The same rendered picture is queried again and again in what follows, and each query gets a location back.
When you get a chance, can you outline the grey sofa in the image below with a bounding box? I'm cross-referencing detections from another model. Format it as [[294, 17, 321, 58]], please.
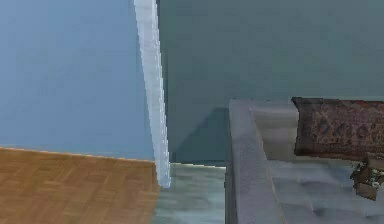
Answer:
[[225, 98, 384, 224]]

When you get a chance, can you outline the red patterned cushion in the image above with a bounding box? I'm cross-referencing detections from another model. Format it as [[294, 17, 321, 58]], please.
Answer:
[[291, 96, 384, 160]]

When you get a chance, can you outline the brown patterned cushion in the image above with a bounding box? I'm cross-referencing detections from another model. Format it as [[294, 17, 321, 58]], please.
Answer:
[[349, 152, 384, 202]]

